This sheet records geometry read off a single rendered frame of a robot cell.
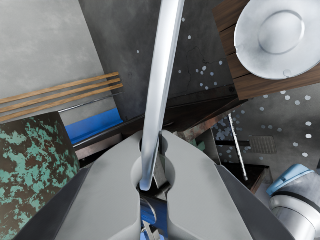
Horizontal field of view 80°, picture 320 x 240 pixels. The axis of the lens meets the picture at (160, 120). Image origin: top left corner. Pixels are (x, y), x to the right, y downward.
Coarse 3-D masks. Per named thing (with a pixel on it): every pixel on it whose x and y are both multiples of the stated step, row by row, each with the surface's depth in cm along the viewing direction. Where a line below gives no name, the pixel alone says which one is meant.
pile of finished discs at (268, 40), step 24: (264, 0) 61; (288, 0) 57; (312, 0) 53; (240, 24) 68; (264, 24) 63; (288, 24) 58; (312, 24) 55; (240, 48) 71; (264, 48) 65; (288, 48) 60; (312, 48) 57; (264, 72) 68; (288, 72) 64
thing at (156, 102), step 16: (176, 0) 8; (160, 16) 8; (176, 16) 8; (160, 32) 8; (176, 32) 12; (160, 48) 9; (160, 64) 9; (160, 80) 9; (160, 96) 9; (160, 112) 10; (144, 128) 10; (160, 128) 19; (144, 144) 11; (144, 160) 12; (144, 176) 13
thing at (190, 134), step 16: (192, 96) 135; (208, 96) 126; (224, 96) 117; (144, 112) 167; (176, 112) 119; (192, 112) 102; (208, 112) 87; (224, 112) 90; (128, 128) 114; (176, 128) 78; (192, 128) 74; (208, 128) 81; (96, 144) 102; (112, 144) 106
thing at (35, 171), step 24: (24, 120) 38; (48, 120) 46; (0, 144) 33; (24, 144) 37; (48, 144) 43; (0, 168) 32; (24, 168) 35; (48, 168) 41; (72, 168) 51; (0, 192) 31; (24, 192) 34; (48, 192) 39; (0, 216) 30; (24, 216) 33
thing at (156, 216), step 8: (168, 184) 80; (152, 192) 78; (160, 192) 77; (144, 200) 74; (152, 200) 70; (160, 200) 67; (144, 208) 76; (152, 208) 72; (160, 208) 68; (144, 216) 79; (152, 216) 74; (160, 216) 70; (152, 224) 77; (160, 224) 72
